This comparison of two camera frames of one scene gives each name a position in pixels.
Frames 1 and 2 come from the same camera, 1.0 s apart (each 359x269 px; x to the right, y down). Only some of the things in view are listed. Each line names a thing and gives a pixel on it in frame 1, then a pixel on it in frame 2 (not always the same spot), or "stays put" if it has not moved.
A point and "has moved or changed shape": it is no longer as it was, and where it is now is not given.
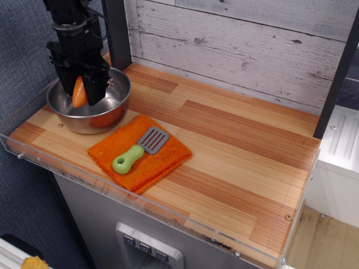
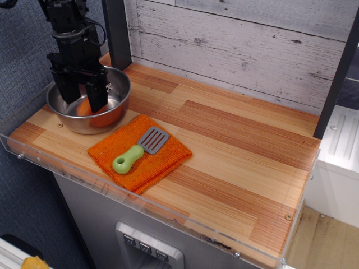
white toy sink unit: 333,191 stays put
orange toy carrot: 79,98 has moved or changed shape
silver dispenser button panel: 137,250 stays put
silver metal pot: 99,117 stays put
